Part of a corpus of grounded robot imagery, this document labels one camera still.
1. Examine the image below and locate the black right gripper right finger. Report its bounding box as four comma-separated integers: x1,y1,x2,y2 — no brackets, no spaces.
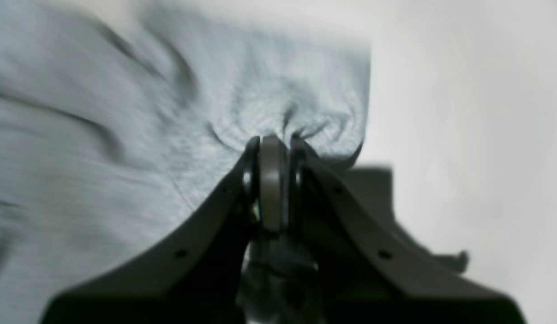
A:
287,137,525,324

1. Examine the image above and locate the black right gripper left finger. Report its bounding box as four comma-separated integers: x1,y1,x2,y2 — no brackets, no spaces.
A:
42,136,285,324

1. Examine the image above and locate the grey t-shirt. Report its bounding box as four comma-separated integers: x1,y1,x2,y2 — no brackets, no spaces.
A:
0,0,371,324

